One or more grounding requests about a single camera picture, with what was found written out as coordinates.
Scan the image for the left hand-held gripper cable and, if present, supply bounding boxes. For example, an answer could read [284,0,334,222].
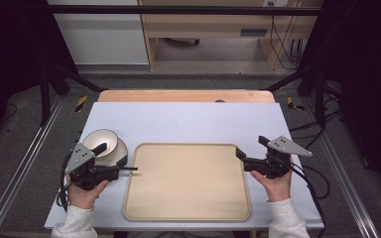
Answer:
[56,153,74,213]

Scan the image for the grey desk label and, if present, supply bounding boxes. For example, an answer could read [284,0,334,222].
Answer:
[239,28,269,38]

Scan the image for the yellow clamp right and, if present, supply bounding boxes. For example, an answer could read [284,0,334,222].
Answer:
[286,96,306,112]

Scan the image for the black curtain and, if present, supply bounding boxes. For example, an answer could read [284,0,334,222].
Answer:
[0,0,80,150]
[299,0,381,202]

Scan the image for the black floor cables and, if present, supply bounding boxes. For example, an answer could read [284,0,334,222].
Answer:
[289,83,343,151]

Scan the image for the hand-held gripper cable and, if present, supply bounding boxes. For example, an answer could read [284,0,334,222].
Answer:
[289,161,327,238]
[56,153,74,213]

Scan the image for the white table board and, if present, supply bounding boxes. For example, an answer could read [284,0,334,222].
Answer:
[44,101,325,231]

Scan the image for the white cabinet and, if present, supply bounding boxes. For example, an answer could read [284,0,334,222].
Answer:
[47,0,150,66]

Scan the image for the wooden table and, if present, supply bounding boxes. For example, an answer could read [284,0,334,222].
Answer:
[97,89,277,104]

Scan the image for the thin black floor cable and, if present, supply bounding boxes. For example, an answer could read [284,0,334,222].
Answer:
[0,102,19,123]

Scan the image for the person's left hand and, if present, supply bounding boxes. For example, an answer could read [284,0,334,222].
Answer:
[66,175,110,210]

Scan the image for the aluminium floor rail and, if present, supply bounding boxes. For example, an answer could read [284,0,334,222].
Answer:
[301,98,381,238]
[0,94,64,238]

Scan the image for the black frame crossbar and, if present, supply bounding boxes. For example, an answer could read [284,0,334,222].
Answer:
[46,4,322,17]

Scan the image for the right hand-held gripper cable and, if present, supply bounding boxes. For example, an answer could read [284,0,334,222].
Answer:
[289,161,327,238]

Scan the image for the person's right hand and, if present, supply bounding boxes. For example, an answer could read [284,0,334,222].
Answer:
[249,170,294,203]

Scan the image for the yellow clamp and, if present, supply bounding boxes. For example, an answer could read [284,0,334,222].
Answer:
[74,95,89,114]
[286,96,306,112]

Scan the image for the yellow clamp left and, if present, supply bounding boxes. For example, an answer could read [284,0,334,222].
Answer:
[74,95,89,114]

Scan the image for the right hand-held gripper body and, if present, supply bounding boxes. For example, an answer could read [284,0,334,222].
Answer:
[243,135,314,180]

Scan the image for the black cable loop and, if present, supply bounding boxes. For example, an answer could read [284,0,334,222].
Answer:
[302,164,331,200]

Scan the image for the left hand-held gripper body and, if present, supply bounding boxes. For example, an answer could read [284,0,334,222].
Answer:
[64,142,120,191]

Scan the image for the hanging black cables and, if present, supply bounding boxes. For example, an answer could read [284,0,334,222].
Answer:
[269,1,305,71]

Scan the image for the white bowl with dark rim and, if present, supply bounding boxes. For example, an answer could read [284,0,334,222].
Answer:
[93,137,129,168]
[81,128,120,159]

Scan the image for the light wooden desk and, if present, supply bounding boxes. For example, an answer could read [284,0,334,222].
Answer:
[138,0,324,71]

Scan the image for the black metal stand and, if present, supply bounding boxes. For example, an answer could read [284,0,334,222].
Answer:
[265,60,329,130]
[39,61,109,127]

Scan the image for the beige rectangular tray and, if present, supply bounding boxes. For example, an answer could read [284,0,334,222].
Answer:
[122,142,252,222]

